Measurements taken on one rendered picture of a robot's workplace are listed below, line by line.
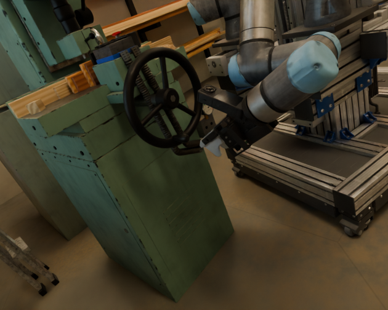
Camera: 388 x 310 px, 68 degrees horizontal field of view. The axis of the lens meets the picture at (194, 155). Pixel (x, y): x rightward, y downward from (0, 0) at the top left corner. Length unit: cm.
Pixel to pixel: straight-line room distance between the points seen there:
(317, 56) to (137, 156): 69
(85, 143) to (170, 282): 67
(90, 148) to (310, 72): 66
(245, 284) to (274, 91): 92
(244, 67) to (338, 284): 88
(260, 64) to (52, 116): 57
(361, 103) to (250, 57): 109
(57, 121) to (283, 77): 62
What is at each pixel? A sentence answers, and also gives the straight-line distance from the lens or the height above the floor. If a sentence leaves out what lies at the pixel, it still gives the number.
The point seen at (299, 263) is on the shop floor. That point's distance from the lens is 131.
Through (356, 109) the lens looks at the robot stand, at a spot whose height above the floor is 32.
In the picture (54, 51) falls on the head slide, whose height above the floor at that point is 104.
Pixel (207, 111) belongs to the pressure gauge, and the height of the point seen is 65.
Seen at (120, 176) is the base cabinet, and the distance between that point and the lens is 98.
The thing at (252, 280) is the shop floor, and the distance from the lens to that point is 129.
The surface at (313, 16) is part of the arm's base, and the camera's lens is 114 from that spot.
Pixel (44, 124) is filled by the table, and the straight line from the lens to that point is 87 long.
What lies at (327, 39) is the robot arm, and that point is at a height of 88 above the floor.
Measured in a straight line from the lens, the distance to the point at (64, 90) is 106.
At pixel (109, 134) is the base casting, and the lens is 95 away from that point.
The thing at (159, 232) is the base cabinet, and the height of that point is 34.
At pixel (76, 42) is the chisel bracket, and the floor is 104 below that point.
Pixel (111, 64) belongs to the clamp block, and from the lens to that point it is 88.
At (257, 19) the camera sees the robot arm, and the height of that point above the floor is 94.
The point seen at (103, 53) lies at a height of 98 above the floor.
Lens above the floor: 101
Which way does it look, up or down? 26 degrees down
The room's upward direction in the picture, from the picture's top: 21 degrees counter-clockwise
